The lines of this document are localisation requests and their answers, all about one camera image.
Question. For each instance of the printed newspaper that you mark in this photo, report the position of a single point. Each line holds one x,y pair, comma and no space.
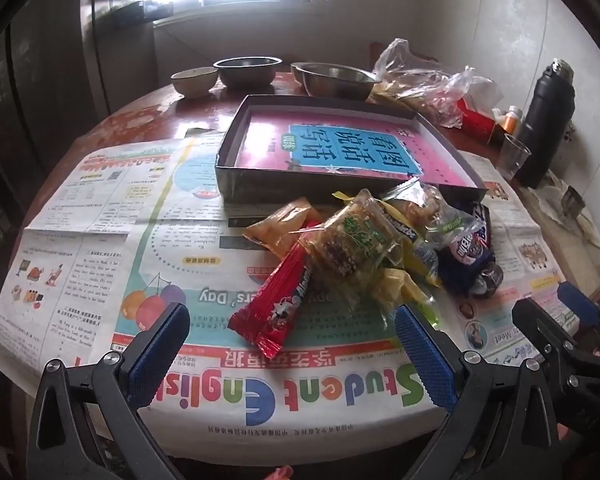
180,260

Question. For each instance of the black thermos bottle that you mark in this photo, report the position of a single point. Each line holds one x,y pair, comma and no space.
545,125

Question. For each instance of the beige ceramic bowl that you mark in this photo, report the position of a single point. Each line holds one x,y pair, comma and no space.
194,82

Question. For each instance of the small steel bowl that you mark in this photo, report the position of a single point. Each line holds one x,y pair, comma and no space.
247,75

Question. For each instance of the clear plastic bag with food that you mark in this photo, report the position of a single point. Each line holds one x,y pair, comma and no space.
420,90

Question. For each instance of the large steel bowl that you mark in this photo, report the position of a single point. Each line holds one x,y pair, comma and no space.
335,82

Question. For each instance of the orange snack packet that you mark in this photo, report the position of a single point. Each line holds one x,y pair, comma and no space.
280,225

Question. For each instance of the clear plastic cup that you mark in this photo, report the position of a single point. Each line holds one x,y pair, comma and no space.
512,157

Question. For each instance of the dark blue snack bar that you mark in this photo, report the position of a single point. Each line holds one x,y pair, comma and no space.
481,220

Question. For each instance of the pink book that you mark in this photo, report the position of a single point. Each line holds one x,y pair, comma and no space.
330,150

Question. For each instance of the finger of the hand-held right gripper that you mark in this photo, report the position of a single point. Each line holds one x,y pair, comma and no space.
580,305
540,327

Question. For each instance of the yellow snack packet blue label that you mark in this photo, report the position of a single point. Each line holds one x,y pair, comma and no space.
420,260

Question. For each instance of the red tissue box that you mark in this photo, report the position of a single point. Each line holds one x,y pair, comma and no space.
475,120

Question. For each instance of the small brown chocolate candy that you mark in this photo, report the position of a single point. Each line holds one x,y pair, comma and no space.
490,277

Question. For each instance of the small steel cup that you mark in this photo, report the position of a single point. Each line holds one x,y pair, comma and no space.
572,204

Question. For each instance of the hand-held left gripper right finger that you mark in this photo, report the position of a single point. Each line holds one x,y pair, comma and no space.
425,360

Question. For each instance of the dark refrigerator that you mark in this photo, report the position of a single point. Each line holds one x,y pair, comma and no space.
30,110

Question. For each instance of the crumpled white tissue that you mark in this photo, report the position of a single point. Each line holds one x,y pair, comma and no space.
550,195

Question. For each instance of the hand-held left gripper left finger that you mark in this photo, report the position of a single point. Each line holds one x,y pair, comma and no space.
162,355

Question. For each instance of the grey shallow cardboard box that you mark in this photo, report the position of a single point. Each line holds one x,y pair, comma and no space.
260,185

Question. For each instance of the clear pastry packet green label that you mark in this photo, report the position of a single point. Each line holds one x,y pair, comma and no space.
355,240

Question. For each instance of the red snack packet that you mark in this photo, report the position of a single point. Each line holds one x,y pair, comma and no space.
275,305

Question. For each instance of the white bottle orange label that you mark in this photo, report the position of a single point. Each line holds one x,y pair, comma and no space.
510,121

